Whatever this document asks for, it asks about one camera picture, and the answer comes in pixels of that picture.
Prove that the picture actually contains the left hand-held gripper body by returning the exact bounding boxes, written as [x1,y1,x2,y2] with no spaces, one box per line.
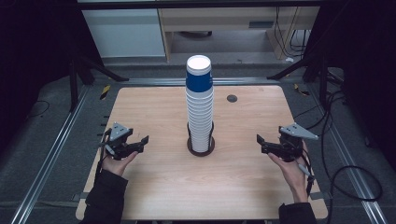
[98,121,139,161]

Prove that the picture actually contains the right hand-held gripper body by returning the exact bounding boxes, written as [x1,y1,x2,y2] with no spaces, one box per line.
[278,122,319,163]

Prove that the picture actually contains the black wire cup holder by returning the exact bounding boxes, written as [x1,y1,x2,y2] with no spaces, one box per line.
[186,121,217,158]

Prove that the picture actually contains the stack of white paper cups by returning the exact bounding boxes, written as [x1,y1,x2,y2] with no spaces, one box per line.
[185,54,215,153]

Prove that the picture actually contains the person's left hand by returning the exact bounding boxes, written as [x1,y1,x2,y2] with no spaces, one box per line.
[101,150,140,178]

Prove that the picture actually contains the person's right hand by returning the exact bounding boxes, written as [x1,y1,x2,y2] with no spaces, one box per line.
[268,141,313,194]

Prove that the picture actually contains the yellow black tape strip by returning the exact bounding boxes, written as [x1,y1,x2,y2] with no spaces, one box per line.
[293,83,311,96]
[99,84,112,101]

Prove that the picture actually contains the black metal stand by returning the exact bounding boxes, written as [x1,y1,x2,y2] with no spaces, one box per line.
[266,50,329,108]
[67,55,131,113]

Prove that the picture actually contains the white cabinet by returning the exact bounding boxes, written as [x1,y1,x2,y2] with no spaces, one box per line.
[81,8,166,59]

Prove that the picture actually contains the bundle of black floor cables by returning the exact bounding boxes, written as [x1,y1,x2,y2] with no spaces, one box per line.
[293,69,345,132]

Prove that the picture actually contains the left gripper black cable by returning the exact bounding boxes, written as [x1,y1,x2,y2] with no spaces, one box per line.
[96,130,116,176]

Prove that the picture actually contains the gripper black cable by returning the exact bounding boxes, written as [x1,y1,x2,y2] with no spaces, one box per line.
[297,148,316,198]
[96,130,116,176]

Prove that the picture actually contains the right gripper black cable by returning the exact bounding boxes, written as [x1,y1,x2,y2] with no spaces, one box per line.
[297,148,316,198]

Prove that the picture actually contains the aluminium floor rail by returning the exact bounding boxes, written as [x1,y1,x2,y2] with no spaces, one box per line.
[9,84,92,224]
[122,77,281,87]
[306,83,390,224]

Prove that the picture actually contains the thin black floor cable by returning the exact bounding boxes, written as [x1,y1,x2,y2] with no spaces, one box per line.
[26,99,51,121]

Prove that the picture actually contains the hanging black desk cables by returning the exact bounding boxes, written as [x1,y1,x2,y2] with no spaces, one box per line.
[274,7,312,59]

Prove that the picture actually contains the thick black floor cable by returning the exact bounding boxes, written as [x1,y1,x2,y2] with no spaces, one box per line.
[320,90,384,224]

